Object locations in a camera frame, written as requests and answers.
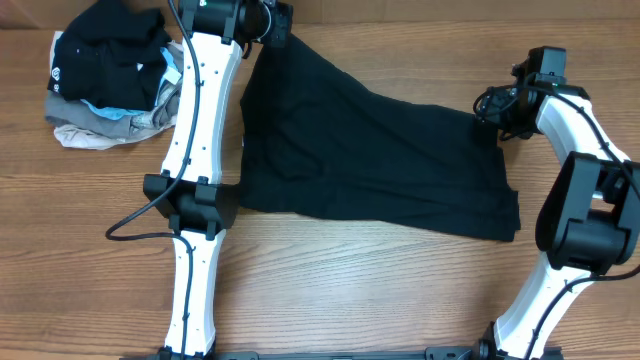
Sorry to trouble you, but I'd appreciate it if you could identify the dark green t-shirt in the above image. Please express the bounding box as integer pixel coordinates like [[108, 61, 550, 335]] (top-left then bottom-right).
[[240, 37, 521, 242]]

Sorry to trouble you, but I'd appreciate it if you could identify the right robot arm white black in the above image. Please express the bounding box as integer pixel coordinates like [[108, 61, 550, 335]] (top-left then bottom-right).
[[462, 81, 639, 359]]

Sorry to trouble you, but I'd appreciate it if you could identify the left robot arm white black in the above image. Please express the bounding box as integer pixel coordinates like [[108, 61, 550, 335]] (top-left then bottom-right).
[[143, 0, 293, 359]]

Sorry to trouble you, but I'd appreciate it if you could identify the light blue garment in pile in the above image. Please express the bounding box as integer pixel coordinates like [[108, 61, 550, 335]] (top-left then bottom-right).
[[82, 47, 181, 121]]

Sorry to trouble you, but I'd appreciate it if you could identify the black garment on pile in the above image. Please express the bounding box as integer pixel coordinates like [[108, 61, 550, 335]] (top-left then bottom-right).
[[48, 0, 171, 111]]

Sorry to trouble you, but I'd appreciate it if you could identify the grey garment in pile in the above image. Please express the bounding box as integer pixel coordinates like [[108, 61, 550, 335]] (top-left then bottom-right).
[[45, 41, 183, 141]]

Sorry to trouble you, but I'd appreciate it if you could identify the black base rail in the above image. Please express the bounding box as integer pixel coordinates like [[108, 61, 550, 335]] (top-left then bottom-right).
[[119, 344, 565, 360]]

